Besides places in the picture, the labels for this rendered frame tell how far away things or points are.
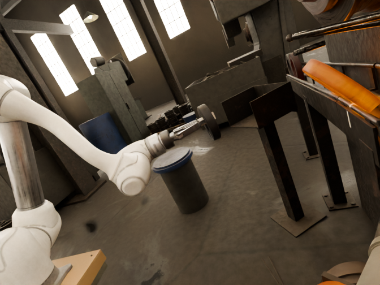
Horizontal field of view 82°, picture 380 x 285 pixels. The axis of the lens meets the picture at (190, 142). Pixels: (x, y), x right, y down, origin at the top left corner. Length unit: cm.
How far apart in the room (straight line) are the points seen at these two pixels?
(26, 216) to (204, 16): 1026
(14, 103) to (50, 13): 1378
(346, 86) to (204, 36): 1027
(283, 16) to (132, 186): 309
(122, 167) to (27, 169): 50
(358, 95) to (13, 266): 111
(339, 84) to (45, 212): 114
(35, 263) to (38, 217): 20
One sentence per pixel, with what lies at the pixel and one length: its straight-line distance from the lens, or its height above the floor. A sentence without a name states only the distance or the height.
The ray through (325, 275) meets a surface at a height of 72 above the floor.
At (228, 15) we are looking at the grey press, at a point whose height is 133.
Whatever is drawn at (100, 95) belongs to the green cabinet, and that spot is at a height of 116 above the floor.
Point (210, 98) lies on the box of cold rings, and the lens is 298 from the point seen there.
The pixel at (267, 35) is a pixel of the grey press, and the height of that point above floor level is 92.
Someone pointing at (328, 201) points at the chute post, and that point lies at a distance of 142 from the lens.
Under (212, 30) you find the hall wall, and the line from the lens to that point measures 1069.
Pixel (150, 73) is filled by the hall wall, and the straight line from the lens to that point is 1167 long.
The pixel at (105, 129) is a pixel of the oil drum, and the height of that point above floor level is 64.
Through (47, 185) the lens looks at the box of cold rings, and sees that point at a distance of 334.
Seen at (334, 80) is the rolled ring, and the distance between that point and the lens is 57.
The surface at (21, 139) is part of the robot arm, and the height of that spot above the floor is 95.
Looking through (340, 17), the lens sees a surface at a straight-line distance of 51.
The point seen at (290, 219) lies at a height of 1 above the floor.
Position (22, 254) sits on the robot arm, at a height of 60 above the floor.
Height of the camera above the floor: 92
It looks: 17 degrees down
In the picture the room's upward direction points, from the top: 25 degrees counter-clockwise
